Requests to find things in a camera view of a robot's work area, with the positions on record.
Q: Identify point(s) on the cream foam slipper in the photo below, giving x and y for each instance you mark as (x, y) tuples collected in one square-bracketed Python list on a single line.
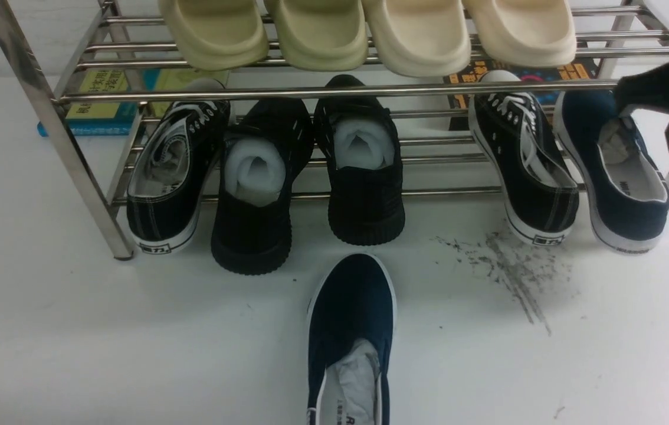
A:
[(525, 33), (419, 38)]

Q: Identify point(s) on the black canvas sneaker right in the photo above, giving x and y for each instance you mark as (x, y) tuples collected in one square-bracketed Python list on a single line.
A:
[(541, 195)]

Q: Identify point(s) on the navy slip-on shoe white sole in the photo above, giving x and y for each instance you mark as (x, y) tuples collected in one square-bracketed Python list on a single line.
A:
[(351, 322)]

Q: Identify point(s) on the black canvas sneaker far left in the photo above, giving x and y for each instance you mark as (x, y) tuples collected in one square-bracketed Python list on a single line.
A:
[(163, 198)]

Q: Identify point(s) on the olive foam slipper left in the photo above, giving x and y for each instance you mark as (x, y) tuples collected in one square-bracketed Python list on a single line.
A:
[(216, 35)]

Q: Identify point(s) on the black knit shoe left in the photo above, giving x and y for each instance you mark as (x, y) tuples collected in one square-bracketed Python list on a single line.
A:
[(262, 156)]

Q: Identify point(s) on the black canvas sneaker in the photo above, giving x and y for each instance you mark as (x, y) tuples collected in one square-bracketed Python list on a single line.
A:
[(163, 198), (541, 195)]

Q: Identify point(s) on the black knit shoe right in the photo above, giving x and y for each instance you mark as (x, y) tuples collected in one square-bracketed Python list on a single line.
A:
[(360, 143)]

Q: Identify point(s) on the dark colourful magazine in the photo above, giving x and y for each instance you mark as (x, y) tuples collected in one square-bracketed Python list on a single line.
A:
[(579, 69)]

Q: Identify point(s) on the olive foam slipper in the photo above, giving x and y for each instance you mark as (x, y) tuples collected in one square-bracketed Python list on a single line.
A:
[(320, 35), (216, 35)]

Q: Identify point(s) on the navy slip-on shoe far right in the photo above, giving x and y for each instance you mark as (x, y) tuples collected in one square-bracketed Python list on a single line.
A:
[(628, 197)]

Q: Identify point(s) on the cream foam slipper right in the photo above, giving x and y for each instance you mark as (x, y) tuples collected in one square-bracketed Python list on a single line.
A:
[(525, 33)]

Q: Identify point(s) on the stainless steel shoe rack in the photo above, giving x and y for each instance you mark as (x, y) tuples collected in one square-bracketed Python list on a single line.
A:
[(637, 30)]

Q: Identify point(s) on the black knit shoe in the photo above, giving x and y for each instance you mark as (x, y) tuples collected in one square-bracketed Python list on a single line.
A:
[(262, 156), (360, 143)]

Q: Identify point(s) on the cream foam slipper left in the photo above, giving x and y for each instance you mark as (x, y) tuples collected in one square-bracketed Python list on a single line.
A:
[(419, 38)]

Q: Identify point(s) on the olive foam slipper right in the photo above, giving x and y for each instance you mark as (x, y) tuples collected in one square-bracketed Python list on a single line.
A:
[(320, 35)]

